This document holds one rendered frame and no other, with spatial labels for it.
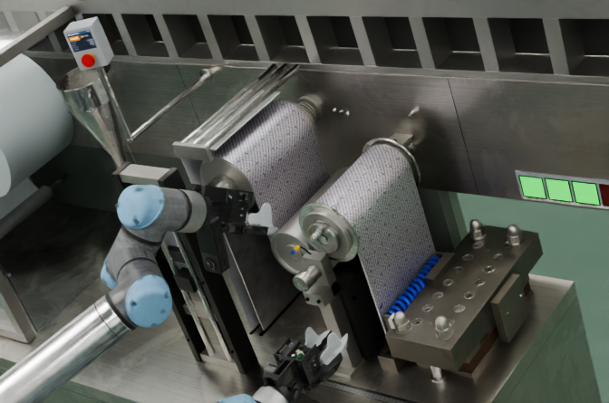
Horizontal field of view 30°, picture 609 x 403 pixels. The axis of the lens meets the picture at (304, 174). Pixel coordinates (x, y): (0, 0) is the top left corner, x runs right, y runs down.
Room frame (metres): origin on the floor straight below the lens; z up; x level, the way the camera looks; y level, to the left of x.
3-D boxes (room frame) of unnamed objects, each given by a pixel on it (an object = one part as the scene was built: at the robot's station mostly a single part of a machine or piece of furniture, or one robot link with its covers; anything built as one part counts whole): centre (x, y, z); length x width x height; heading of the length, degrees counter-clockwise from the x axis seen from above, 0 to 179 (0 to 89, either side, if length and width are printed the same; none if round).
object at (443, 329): (1.83, -0.16, 1.05); 0.04 x 0.04 x 0.04
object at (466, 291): (1.97, -0.25, 1.00); 0.40 x 0.16 x 0.06; 134
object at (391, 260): (2.03, -0.14, 1.11); 0.23 x 0.01 x 0.18; 134
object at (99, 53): (2.40, 0.36, 1.66); 0.07 x 0.07 x 0.10; 70
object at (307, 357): (1.75, 0.15, 1.12); 0.12 x 0.08 x 0.09; 134
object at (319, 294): (1.98, 0.05, 1.05); 0.06 x 0.05 x 0.31; 134
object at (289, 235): (2.16, -0.01, 1.17); 0.26 x 0.12 x 0.12; 134
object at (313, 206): (1.99, -0.01, 1.25); 0.15 x 0.01 x 0.15; 44
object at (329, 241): (1.98, 0.00, 1.25); 0.07 x 0.02 x 0.07; 44
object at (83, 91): (2.58, 0.42, 1.50); 0.14 x 0.14 x 0.06
